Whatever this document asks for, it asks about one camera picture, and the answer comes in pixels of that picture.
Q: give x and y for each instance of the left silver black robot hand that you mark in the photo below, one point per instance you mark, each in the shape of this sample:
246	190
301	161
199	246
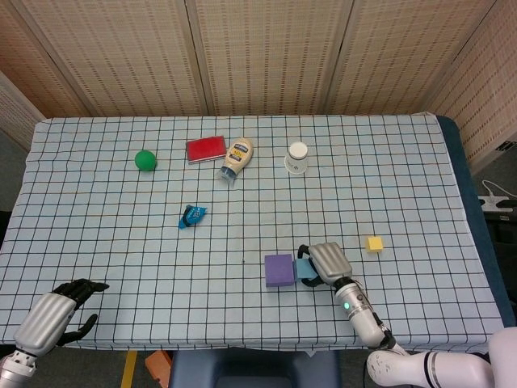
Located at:
42	321

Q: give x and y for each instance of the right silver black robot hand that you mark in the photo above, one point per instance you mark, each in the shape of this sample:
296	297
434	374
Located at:
331	262

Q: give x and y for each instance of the light blue foam cube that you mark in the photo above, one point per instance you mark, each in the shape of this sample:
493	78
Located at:
303	270

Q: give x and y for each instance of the small yellow foam cube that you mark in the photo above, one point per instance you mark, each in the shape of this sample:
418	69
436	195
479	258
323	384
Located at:
375	244

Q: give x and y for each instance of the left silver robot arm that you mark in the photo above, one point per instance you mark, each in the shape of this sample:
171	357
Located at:
16	368

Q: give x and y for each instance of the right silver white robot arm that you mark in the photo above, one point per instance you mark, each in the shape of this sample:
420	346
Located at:
363	319

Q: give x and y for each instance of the large purple foam cube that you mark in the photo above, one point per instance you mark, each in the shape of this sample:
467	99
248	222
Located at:
278	270

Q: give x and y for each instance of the light blue checkered tablecloth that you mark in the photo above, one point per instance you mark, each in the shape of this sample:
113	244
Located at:
121	250

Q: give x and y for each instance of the upturned white paper cup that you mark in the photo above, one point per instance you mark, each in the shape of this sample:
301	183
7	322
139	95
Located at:
297	159

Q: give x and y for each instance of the orange object on floor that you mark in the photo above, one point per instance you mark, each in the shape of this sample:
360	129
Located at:
157	365

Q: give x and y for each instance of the dark blue seat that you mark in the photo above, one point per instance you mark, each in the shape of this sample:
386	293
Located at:
250	369

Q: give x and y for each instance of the mayonnaise squeeze bottle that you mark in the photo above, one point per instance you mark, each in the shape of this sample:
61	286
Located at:
238	155

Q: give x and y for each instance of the blue snack wrapper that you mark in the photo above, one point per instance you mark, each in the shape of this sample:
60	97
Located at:
192	216

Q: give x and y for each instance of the dark blue padded table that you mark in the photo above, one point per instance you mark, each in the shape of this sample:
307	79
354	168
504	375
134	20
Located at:
464	169

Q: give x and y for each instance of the red flat box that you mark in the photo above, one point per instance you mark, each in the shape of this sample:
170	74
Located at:
205	148

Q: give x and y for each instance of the white power strip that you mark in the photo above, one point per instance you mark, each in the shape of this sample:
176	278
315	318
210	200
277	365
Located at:
494	203

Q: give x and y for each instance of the black equipment beside table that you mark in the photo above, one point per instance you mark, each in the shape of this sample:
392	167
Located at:
503	230

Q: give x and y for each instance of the green ball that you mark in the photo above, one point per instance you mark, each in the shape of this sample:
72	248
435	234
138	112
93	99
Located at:
145	160

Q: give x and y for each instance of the beige woven folding screen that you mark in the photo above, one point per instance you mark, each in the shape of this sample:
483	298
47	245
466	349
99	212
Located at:
258	56

